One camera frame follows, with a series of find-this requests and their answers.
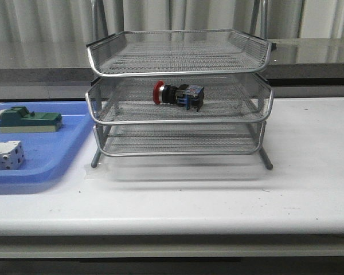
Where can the red emergency stop button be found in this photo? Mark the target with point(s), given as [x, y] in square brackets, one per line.
[185, 95]

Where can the silver mesh tray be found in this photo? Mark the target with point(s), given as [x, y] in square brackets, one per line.
[228, 98]
[178, 52]
[177, 140]

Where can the silver mesh bottom tray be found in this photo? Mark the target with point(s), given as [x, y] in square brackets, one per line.
[177, 140]

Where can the silver mesh top tray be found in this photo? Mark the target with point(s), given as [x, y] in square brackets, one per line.
[178, 52]

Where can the blue plastic tray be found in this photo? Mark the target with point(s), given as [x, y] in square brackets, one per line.
[48, 154]

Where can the white circuit breaker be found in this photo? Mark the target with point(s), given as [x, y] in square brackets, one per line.
[12, 155]

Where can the grey metal rack frame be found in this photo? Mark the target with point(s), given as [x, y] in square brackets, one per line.
[97, 160]

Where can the green electrical switch block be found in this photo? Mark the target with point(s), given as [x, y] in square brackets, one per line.
[19, 119]

